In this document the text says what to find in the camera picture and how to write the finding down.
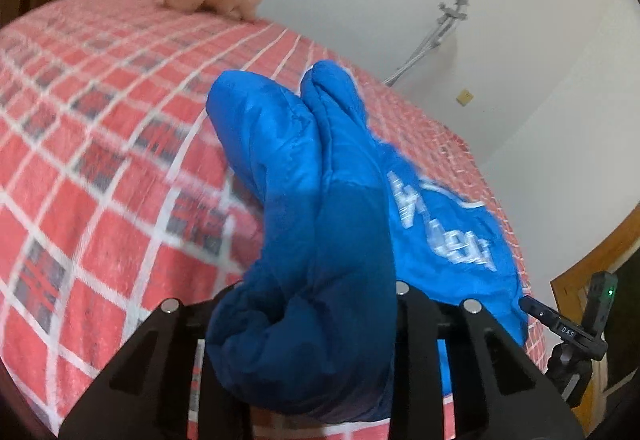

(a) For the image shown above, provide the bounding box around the wooden frame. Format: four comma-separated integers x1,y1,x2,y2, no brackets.
550,220,640,421

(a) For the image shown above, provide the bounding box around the blue puffer jacket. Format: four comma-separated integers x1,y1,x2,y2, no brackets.
205,59,531,423

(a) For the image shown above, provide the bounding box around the red plaid bed blanket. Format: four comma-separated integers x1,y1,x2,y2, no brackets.
0,0,546,440

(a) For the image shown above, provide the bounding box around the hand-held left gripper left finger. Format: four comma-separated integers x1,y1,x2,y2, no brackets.
57,285,251,440

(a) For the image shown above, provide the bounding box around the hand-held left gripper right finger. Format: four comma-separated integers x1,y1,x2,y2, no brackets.
390,283,583,440

